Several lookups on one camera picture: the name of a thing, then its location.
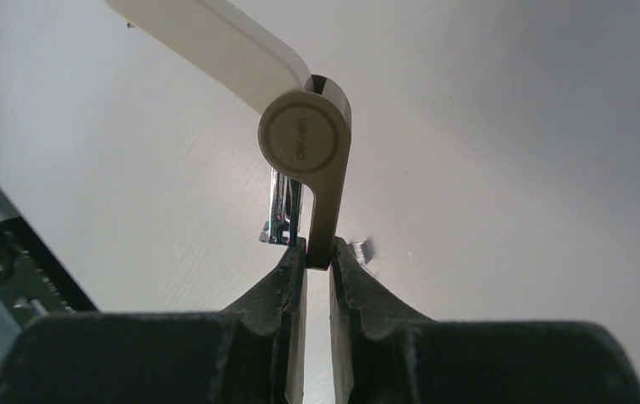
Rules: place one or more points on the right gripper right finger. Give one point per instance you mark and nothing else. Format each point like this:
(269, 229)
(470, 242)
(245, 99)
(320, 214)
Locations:
(385, 351)

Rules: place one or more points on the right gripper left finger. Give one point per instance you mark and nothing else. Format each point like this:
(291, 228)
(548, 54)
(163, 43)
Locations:
(252, 351)

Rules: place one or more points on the small metal staple strip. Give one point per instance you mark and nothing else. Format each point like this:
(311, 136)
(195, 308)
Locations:
(363, 250)

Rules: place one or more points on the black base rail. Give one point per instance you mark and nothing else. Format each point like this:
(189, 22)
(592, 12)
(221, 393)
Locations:
(13, 251)

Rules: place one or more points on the grey small stapler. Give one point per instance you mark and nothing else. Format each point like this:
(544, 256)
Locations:
(305, 120)

